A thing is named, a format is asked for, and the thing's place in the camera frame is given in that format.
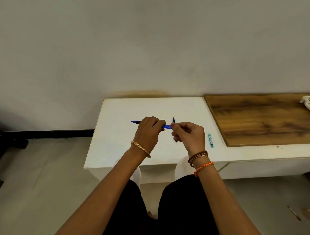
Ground person's left hand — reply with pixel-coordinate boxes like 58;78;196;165
132;116;167;153

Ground person's right hand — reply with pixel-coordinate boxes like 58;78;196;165
170;122;206;158

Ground person's left forearm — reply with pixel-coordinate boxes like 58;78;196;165
56;152;146;235

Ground person's right forearm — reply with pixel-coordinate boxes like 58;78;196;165
197;169;261;235

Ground gold bangle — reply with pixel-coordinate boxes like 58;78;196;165
131;141;151;158

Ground white trousers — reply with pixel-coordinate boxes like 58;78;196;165
114;156;192;188

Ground black tunic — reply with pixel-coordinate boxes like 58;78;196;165
103;174;220;235

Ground wooden board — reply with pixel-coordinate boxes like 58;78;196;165
204;94;310;148

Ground black skirting strip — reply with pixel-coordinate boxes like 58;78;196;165
4;129;95;139

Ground small wooden stick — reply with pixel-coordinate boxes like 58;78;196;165
287;206;302;221

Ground black object on floor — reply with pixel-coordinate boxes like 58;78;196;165
0;130;29;155

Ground brown band bracelet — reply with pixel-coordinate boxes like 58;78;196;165
188;151;208;163

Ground copper wire bracelet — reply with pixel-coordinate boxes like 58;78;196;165
190;153;209;168

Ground orange braided bracelet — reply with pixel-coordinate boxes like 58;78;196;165
193;161;214;178

